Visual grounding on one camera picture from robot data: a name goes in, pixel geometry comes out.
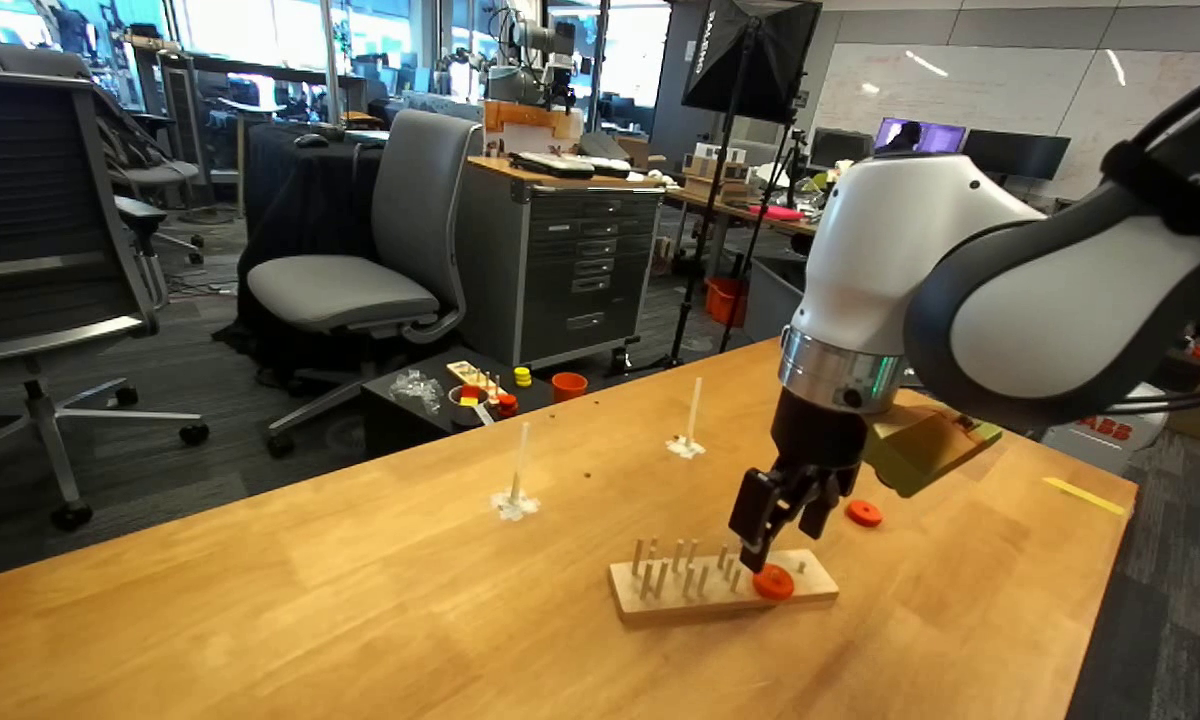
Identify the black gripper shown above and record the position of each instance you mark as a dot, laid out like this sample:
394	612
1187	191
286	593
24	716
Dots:
817	457

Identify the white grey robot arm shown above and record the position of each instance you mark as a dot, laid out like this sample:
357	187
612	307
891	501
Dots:
920	265

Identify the white ABB robot base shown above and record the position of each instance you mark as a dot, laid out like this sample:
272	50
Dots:
1105	443

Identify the wooden peg board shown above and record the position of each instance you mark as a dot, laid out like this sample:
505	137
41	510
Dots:
685	583

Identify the clear peg stand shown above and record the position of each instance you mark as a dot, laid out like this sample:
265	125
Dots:
685	443
518	501

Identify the yellow tape strip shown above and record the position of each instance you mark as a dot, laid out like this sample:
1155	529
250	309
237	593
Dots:
1085	497

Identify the orange cup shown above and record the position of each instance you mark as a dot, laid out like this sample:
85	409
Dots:
568	385

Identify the grey drawer cabinet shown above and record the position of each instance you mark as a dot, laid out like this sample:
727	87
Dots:
555	269

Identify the black low side table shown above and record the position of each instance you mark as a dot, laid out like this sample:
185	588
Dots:
423	403

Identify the grey office chair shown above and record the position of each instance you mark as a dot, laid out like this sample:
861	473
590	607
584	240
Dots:
407	292

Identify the black mesh office chair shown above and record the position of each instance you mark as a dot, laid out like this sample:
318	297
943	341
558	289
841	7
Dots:
64	269

